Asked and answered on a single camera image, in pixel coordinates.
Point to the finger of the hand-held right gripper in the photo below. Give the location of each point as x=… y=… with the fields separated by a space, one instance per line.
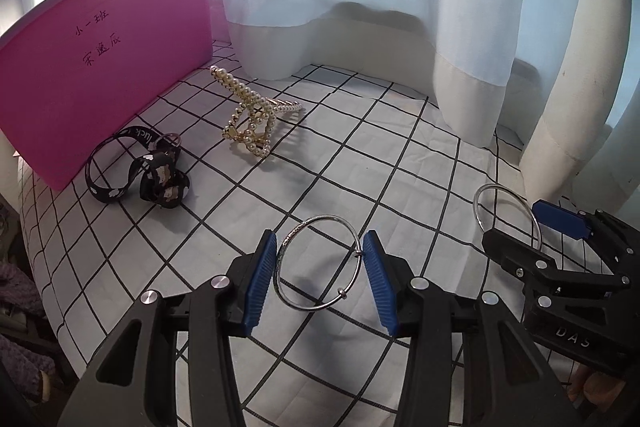
x=557 y=216
x=530 y=264

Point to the person's right hand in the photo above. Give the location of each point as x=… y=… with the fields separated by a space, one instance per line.
x=595 y=389

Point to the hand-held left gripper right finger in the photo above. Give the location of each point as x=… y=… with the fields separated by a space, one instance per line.
x=382 y=287

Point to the silver bangle with beads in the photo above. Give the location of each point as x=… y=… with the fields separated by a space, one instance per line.
x=286 y=241

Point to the plain silver bangle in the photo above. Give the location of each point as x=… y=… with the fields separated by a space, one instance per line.
x=475 y=207

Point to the pink plastic storage bin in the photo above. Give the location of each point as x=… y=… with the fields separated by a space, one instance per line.
x=110 y=82

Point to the white black-checked bedsheet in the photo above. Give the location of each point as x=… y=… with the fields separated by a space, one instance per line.
x=375 y=167

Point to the pearl hair claw clip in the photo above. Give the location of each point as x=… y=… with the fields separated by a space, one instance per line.
x=250 y=104

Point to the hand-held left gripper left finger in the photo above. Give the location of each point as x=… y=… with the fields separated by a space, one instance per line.
x=260 y=282

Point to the purple fuzzy blanket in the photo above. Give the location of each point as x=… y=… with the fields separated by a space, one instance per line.
x=20 y=352

